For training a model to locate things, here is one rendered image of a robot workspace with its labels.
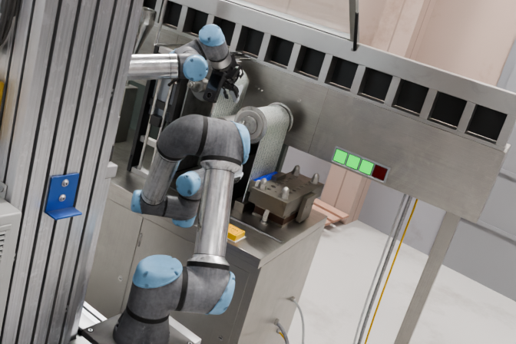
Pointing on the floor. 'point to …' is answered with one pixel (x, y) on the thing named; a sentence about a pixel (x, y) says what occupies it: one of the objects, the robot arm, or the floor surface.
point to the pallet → (329, 212)
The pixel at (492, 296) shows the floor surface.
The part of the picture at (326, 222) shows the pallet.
